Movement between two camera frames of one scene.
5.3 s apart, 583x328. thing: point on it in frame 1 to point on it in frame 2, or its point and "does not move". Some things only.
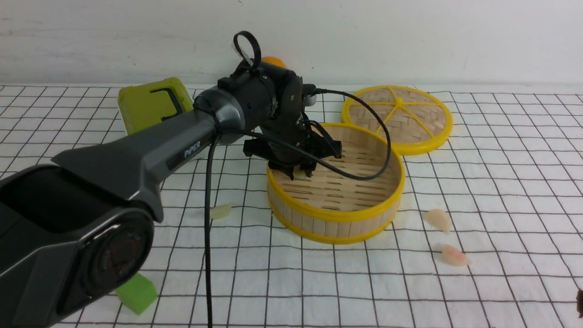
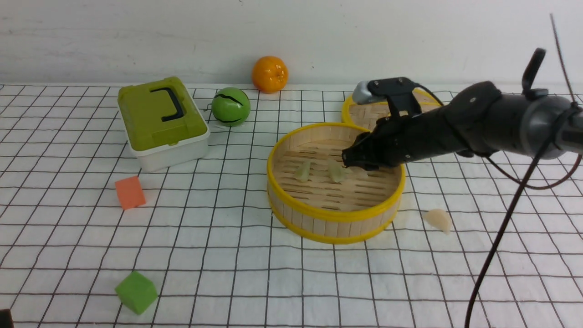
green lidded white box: (144, 105) does not move
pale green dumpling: (220, 212) to (336, 172)
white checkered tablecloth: (489, 234) does not move
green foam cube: (138, 293) does not move
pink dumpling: (454, 256) to (357, 172)
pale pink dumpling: (438, 218) does not move
